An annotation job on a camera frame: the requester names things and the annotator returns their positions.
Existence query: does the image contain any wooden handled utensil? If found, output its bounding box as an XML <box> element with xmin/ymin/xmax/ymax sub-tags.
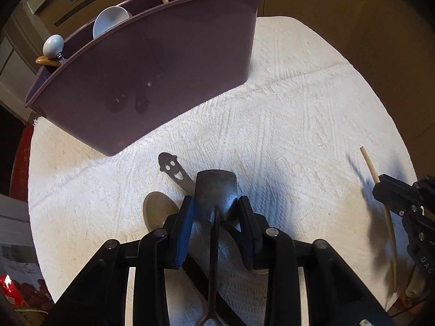
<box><xmin>35</xmin><ymin>55</ymin><xmax>60</xmax><ymax>67</ymax></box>

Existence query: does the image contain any white ball-handled metal spoon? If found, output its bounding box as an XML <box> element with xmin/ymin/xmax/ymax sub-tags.
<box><xmin>42</xmin><ymin>34</ymin><xmax>66</xmax><ymax>64</ymax></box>

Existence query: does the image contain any purple plastic utensil bin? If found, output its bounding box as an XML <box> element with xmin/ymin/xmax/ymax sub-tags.
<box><xmin>24</xmin><ymin>0</ymin><xmax>258</xmax><ymax>156</ymax></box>

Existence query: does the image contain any dark brown spoon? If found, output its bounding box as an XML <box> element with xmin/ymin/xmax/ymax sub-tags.
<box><xmin>143</xmin><ymin>191</ymin><xmax>179</xmax><ymax>232</ymax></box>

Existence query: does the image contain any dark spatula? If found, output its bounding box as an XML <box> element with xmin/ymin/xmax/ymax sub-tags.
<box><xmin>195</xmin><ymin>169</ymin><xmax>237</xmax><ymax>325</ymax></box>

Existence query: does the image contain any white textured table cloth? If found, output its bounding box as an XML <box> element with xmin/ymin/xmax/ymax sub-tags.
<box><xmin>28</xmin><ymin>17</ymin><xmax>416</xmax><ymax>308</ymax></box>

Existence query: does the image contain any red snack bag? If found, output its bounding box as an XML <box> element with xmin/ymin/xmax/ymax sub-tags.
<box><xmin>1</xmin><ymin>274</ymin><xmax>54</xmax><ymax>311</ymax></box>

